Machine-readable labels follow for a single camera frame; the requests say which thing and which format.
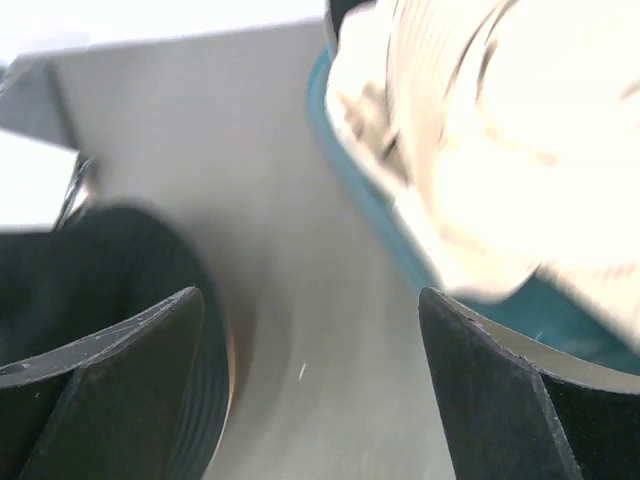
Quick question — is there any black bucket hat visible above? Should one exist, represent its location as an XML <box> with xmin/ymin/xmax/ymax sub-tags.
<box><xmin>1</xmin><ymin>205</ymin><xmax>233</xmax><ymax>479</ymax></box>

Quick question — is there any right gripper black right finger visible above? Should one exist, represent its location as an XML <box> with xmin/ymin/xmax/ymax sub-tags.
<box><xmin>419</xmin><ymin>288</ymin><xmax>639</xmax><ymax>479</ymax></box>

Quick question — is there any cream bucket hat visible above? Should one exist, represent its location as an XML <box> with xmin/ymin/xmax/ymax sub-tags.
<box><xmin>324</xmin><ymin>1</ymin><xmax>639</xmax><ymax>348</ymax></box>

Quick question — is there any teal plastic bin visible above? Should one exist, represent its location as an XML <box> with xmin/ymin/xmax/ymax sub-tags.
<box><xmin>306</xmin><ymin>50</ymin><xmax>639</xmax><ymax>374</ymax></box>

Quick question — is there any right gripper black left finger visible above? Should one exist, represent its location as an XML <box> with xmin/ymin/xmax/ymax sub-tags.
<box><xmin>1</xmin><ymin>288</ymin><xmax>203</xmax><ymax>480</ymax></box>

